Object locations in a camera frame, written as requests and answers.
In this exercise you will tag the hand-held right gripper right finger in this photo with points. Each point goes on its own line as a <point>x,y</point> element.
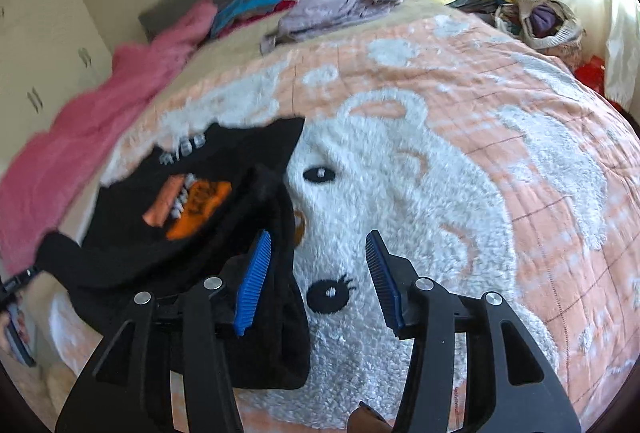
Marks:
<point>382,283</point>

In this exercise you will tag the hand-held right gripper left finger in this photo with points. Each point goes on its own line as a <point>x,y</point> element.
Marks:
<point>252,288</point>

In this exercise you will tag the black sweater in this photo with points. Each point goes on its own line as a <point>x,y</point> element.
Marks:
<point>125,253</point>

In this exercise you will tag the lilac crumpled clothes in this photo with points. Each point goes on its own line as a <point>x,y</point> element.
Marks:
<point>335,0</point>

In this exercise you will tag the basket of purple clothes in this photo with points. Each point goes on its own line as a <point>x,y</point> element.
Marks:
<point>545,20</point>

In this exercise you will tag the person's right hand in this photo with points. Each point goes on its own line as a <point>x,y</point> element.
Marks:
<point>367,420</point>

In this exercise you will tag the peach bear-print blanket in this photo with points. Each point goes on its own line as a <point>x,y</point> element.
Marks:
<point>450,163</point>

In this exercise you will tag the pink duvet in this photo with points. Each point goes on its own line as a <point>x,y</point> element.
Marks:
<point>75,128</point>

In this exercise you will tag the beige bed sheet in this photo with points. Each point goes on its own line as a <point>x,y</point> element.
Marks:
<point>225,55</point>

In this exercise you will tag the striped pillow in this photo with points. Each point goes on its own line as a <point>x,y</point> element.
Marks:
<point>245,5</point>

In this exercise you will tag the cream wardrobe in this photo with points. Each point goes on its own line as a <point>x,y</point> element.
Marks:
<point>40,48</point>

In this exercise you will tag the magenta cloth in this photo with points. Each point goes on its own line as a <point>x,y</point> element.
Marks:
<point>287,2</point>

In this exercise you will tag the red bag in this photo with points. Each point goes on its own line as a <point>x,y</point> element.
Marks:
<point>590,73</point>

